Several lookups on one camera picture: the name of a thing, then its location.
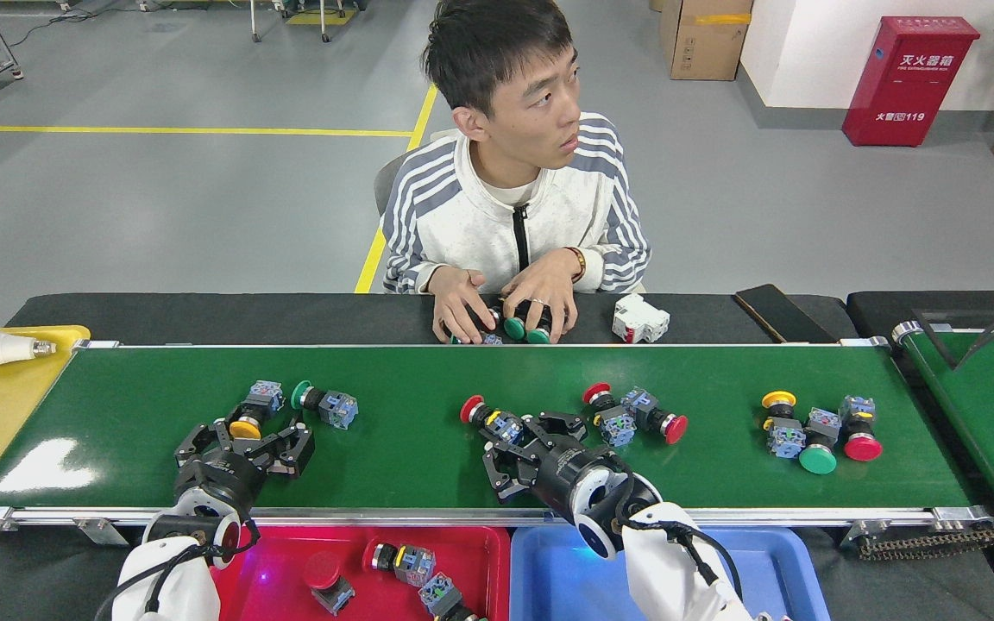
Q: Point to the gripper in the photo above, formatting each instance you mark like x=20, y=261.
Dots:
x=221, y=479
x=570, y=470

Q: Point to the person's left hand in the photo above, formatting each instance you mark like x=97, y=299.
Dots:
x=544, y=289

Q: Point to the yellow mushroom push button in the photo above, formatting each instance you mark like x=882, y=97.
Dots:
x=266, y=397
x=786, y=440

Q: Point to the long green conveyor belt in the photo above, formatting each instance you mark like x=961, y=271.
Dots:
x=393, y=448

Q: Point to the short green conveyor belt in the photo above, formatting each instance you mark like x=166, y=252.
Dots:
x=980, y=414

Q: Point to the blue plastic tray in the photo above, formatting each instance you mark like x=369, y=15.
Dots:
x=773, y=569

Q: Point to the black smartphone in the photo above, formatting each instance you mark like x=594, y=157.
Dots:
x=782, y=312

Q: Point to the white wheeled stand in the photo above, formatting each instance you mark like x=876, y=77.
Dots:
x=324, y=21

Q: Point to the cardboard box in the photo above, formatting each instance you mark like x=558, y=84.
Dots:
x=704, y=39

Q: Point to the red plastic tray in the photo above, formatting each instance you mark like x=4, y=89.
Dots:
x=462, y=552

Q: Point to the person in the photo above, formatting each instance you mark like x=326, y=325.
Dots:
x=480, y=216

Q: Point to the white circuit breaker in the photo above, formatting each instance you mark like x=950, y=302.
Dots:
x=639, y=321

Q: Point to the person's right hand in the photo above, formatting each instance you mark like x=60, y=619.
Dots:
x=458, y=297

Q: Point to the red fire extinguisher cabinet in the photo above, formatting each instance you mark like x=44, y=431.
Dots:
x=907, y=86

